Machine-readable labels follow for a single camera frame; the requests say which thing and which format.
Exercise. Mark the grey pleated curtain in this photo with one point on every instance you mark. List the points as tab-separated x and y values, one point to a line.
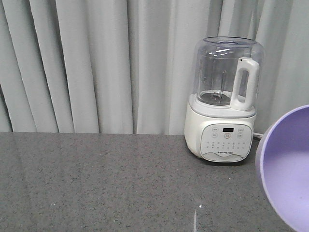
123	66

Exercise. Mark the white blender with clear jar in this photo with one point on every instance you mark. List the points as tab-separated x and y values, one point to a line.
221	111

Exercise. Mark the purple plastic bowl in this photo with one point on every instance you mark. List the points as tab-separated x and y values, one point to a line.
282	167

